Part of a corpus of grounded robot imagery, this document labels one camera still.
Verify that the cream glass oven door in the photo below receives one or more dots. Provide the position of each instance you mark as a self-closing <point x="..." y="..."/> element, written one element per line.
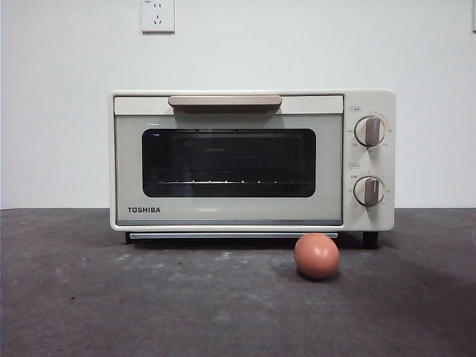
<point x="230" y="212"/>

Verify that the brown egg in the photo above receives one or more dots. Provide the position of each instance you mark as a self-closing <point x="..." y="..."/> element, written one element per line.
<point x="316" y="256"/>

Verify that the silver crumb tray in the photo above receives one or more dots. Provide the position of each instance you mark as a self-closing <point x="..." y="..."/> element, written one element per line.
<point x="223" y="235"/>

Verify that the cream oven knob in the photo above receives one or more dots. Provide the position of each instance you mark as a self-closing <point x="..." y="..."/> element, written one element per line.
<point x="369" y="191"/>
<point x="370" y="131"/>

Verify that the cream Toshiba toaster oven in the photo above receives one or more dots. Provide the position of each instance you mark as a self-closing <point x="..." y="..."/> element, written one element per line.
<point x="388" y="167"/>

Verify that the white wall socket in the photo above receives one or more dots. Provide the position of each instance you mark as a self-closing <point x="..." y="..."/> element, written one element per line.
<point x="158" y="22"/>

